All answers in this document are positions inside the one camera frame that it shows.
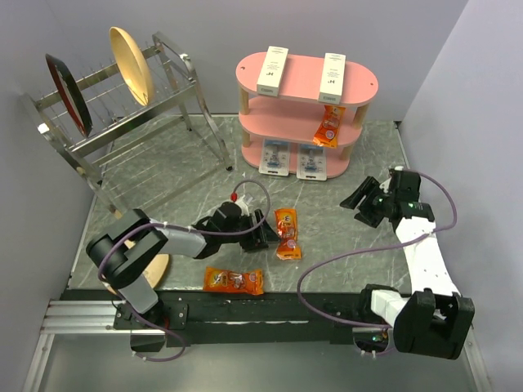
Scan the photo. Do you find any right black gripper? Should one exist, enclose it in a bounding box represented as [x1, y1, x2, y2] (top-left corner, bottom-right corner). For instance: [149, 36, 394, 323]
[339, 176, 396, 229]

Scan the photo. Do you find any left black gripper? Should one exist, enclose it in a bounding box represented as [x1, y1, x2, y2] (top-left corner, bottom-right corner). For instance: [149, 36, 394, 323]
[221, 209, 282, 252]

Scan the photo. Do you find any orange razor bag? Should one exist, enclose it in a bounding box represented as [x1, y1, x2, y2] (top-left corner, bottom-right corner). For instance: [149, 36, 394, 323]
[275, 208, 302, 261]
[203, 267, 264, 296]
[313, 105, 346, 149]

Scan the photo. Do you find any blue razor blister pack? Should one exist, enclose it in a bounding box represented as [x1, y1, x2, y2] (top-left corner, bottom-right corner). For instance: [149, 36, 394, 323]
[258, 139, 290, 176]
[297, 145, 327, 181]

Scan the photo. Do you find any pink three-tier shelf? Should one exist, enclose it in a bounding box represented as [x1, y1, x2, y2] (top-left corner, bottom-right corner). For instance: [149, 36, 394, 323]
[235, 52, 378, 178]

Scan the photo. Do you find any white razor box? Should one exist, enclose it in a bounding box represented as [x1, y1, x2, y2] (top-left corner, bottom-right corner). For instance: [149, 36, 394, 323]
[318, 53, 346, 105]
[257, 46, 288, 96]

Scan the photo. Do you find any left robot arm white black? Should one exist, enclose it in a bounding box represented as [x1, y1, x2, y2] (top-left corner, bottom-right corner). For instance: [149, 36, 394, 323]
[86, 201, 279, 328]

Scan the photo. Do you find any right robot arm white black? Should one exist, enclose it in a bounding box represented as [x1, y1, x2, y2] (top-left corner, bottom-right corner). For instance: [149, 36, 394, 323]
[340, 167, 475, 359]

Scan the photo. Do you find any orange razor bag front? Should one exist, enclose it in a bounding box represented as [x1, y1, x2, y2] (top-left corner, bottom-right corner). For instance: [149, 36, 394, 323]
[203, 267, 264, 296]

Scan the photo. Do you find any bird painted wooden plate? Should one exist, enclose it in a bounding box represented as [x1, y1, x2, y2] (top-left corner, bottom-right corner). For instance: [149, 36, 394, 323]
[104, 240, 170, 296]

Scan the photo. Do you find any metal dish rack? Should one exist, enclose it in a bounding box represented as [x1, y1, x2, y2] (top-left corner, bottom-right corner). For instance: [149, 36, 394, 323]
[20, 32, 234, 217]

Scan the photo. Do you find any yellow wooden plate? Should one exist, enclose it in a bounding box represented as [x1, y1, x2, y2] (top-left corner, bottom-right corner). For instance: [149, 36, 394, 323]
[109, 26, 155, 106]

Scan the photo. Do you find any black red plate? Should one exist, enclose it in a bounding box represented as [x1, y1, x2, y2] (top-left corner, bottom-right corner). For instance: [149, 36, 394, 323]
[45, 54, 92, 137]

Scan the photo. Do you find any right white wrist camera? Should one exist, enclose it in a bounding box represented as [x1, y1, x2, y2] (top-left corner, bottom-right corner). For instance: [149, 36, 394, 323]
[379, 166, 404, 194]

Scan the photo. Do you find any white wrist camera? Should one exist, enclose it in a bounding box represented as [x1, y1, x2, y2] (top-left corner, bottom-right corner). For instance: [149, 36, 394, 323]
[379, 166, 404, 194]
[230, 192, 254, 216]

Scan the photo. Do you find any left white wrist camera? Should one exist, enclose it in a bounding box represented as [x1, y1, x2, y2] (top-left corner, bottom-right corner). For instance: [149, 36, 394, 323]
[230, 192, 254, 216]

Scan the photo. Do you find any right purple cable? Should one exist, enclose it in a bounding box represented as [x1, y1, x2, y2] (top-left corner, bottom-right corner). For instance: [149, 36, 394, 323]
[297, 171, 458, 360]

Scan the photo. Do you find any purple cable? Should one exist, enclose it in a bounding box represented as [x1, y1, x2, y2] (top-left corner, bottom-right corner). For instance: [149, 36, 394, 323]
[297, 171, 458, 360]
[96, 180, 271, 363]

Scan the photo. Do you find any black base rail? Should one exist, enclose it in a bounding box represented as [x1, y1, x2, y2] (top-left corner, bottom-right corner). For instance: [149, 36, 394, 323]
[60, 285, 413, 353]

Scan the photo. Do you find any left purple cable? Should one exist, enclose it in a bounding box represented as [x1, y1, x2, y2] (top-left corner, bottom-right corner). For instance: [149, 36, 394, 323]
[96, 180, 271, 363]

